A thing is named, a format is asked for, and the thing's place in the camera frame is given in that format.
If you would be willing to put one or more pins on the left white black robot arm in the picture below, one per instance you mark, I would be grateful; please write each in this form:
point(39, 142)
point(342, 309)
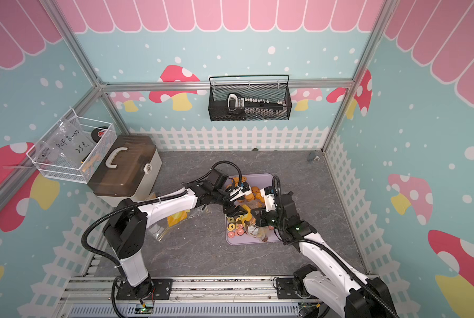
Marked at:
point(125, 228)

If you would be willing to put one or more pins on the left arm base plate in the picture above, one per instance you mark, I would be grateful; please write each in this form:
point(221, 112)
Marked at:
point(157, 289)

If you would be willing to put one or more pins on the pile of small ring cookies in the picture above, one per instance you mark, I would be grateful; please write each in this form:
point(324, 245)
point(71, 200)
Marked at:
point(235, 227)

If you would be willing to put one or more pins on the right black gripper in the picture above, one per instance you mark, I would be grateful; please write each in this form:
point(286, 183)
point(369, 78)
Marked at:
point(260, 218)

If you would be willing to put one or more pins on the brown lidded storage box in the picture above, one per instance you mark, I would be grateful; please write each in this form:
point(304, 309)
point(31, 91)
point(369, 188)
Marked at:
point(128, 171)

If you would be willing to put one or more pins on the small clear object in corner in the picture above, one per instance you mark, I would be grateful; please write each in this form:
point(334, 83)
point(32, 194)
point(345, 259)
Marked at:
point(313, 157)

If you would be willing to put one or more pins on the aluminium front rail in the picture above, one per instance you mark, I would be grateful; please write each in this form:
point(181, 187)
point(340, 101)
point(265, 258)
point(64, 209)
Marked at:
point(189, 296)

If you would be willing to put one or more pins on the clear labelled plastic bag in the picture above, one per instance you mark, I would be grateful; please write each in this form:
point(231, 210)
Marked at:
point(70, 142)

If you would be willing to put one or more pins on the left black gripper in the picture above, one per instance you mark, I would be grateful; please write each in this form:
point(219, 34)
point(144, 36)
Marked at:
point(232, 209)

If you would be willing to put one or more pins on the ziploc bag with cookies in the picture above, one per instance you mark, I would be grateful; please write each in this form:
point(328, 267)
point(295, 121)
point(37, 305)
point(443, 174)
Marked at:
point(159, 230)
point(253, 222)

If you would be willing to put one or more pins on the black mesh wall basket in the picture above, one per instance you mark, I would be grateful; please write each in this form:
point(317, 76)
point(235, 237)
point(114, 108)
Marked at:
point(273, 87)

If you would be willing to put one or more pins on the right wrist camera white housing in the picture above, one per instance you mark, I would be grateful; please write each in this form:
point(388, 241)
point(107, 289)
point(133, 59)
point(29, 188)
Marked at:
point(268, 198)

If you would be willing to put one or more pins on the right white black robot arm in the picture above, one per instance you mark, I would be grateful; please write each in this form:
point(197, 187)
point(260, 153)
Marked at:
point(330, 279)

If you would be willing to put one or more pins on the black tape roll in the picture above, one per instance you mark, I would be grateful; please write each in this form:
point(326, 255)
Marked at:
point(98, 133)

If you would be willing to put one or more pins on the white wire wall basket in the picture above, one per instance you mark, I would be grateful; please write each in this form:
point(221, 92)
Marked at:
point(53, 166)

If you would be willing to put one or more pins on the socket wrench set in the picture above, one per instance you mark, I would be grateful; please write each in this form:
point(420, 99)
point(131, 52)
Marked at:
point(254, 107)

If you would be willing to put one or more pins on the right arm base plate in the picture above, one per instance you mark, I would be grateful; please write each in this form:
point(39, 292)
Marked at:
point(291, 288)

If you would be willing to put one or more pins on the lilac plastic tray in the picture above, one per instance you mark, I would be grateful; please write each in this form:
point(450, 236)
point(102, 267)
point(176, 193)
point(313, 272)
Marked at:
point(260, 181)

